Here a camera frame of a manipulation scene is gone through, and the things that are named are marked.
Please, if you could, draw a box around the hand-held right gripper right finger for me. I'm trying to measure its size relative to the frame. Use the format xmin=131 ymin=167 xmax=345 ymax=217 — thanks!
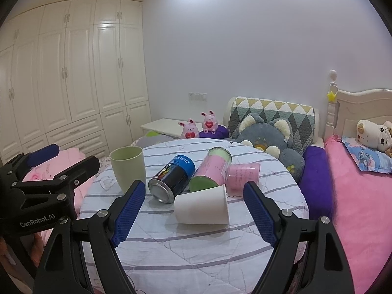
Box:
xmin=243 ymin=181 xmax=356 ymax=294

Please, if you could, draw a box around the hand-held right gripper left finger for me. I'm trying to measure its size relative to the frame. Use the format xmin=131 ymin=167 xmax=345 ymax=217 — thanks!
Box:
xmin=32 ymin=180 xmax=146 ymax=294

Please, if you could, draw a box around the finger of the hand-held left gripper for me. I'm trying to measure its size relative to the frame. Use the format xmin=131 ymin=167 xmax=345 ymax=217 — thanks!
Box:
xmin=11 ymin=156 xmax=101 ymax=196
xmin=0 ymin=143 xmax=61 ymax=188

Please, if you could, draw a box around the white cup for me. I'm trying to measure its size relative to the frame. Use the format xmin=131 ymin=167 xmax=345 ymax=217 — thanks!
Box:
xmin=174 ymin=184 xmax=230 ymax=225

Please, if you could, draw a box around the clear pink cup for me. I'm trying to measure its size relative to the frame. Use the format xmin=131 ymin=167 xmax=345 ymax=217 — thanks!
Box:
xmin=227 ymin=163 xmax=261 ymax=197

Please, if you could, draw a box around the green cup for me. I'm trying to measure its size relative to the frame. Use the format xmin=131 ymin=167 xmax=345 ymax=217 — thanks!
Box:
xmin=110 ymin=146 xmax=146 ymax=193

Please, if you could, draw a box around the pink printed bedsheet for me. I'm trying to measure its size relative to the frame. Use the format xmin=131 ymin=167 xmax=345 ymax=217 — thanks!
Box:
xmin=23 ymin=147 xmax=112 ymax=242

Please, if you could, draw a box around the black and blue can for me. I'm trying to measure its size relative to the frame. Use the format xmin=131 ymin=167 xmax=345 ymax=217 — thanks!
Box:
xmin=148 ymin=155 xmax=196 ymax=204

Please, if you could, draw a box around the clear pink and green tumbler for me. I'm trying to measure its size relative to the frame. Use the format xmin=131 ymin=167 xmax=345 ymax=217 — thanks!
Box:
xmin=188 ymin=147 xmax=232 ymax=193

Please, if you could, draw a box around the purple cushion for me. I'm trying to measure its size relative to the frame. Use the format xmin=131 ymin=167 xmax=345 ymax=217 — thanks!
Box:
xmin=298 ymin=145 xmax=334 ymax=221

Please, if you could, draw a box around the grey cat plush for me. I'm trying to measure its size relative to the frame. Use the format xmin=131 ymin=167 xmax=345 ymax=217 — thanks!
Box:
xmin=237 ymin=113 xmax=305 ymax=181

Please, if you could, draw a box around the purple pillow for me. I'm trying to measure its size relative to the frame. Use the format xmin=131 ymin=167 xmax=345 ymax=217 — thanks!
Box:
xmin=199 ymin=124 xmax=230 ymax=139

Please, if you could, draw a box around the white nightstand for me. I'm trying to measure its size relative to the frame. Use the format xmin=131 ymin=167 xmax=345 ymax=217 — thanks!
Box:
xmin=140 ymin=118 xmax=204 ymax=139

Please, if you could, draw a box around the cream wardrobe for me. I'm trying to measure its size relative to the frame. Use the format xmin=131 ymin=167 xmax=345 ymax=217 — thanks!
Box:
xmin=0 ymin=0 xmax=152 ymax=163

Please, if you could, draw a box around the pink bunny plush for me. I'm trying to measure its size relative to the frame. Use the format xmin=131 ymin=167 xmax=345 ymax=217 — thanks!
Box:
xmin=200 ymin=110 xmax=219 ymax=134
xmin=178 ymin=118 xmax=199 ymax=139

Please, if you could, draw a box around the pink blanket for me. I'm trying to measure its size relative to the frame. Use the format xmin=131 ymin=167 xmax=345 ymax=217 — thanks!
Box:
xmin=324 ymin=136 xmax=392 ymax=294

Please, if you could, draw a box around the triangle patterned quilted cover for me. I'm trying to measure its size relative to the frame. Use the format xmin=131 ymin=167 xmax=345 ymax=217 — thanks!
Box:
xmin=228 ymin=97 xmax=315 ymax=154

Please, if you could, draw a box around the blue printed pillow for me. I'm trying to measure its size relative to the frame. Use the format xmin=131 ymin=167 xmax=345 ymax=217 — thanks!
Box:
xmin=341 ymin=135 xmax=392 ymax=174

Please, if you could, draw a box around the white plush dog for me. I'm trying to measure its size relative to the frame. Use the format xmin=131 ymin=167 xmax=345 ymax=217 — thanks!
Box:
xmin=356 ymin=119 xmax=392 ymax=154

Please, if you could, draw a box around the cream wooden bed headboard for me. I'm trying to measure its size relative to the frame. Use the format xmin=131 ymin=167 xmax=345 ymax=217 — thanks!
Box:
xmin=325 ymin=70 xmax=392 ymax=138

